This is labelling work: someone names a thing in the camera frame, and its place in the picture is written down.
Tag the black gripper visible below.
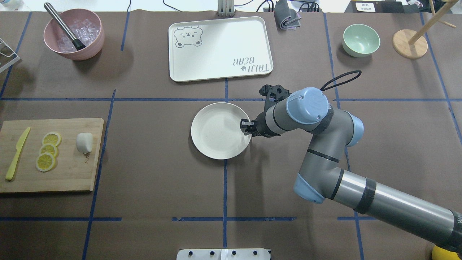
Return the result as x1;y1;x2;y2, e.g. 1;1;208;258
240;108;282;138

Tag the yellow plastic knife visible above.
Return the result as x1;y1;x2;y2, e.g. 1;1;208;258
5;127;30;181

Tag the pink bowl with ice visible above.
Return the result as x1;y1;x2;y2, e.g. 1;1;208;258
43;9;105;61

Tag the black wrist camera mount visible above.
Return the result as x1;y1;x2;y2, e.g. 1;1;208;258
259;84;291;111

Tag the lemon slice middle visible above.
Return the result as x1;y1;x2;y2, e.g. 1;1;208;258
39;143;59;157

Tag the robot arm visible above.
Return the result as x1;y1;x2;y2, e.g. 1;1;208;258
240;84;462;254

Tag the white wire cup rack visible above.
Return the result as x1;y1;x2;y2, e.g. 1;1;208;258
0;38;21;73

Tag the aluminium frame post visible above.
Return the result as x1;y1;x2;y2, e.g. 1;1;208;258
217;0;235;17

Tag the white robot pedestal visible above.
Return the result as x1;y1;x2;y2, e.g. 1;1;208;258
176;248;272;260

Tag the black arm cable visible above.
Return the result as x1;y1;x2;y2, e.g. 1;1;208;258
320;70;362;92

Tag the white bear tray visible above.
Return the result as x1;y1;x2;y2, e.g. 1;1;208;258
168;16;274;82

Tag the wooden stand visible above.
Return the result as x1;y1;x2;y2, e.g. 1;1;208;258
392;0;457;59

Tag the lemon slice bottom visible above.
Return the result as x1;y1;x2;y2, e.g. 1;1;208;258
36;152;56;172

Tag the bamboo cutting board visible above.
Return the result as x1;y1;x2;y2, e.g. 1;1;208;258
0;118;104;194

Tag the grey folded cloth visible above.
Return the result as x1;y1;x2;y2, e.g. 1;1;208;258
274;0;301;31

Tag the yellow lemon lower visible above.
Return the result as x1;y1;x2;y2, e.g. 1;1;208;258
431;245;461;260

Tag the mint green bowl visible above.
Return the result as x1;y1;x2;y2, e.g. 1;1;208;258
342;24;381;58

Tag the lemon slice top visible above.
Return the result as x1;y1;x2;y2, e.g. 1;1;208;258
42;132;62;146

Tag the cream round plate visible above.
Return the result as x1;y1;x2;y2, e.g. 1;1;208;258
190;102;251;160

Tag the lemon slice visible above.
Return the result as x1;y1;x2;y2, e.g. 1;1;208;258
39;143;59;157
36;152;56;172
42;132;62;146

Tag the white steamed bun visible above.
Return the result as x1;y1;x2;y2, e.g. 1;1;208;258
76;132;93;154

